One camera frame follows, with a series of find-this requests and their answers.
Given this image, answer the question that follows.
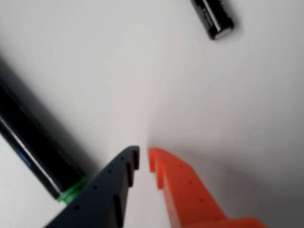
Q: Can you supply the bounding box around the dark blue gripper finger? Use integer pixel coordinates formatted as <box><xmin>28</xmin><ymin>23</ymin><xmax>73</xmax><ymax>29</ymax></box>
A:
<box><xmin>45</xmin><ymin>145</ymin><xmax>141</xmax><ymax>228</ymax></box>

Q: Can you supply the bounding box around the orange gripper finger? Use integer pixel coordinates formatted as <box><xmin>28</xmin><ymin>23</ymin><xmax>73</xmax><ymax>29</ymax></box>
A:
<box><xmin>148</xmin><ymin>147</ymin><xmax>267</xmax><ymax>228</ymax></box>

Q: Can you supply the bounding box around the black marker with green cap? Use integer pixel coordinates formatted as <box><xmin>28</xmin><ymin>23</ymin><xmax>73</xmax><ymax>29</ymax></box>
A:
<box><xmin>0</xmin><ymin>57</ymin><xmax>87</xmax><ymax>205</ymax></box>

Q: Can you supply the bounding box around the black AA battery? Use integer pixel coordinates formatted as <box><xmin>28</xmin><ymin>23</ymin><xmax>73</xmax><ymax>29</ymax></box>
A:
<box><xmin>190</xmin><ymin>0</ymin><xmax>235</xmax><ymax>40</ymax></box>

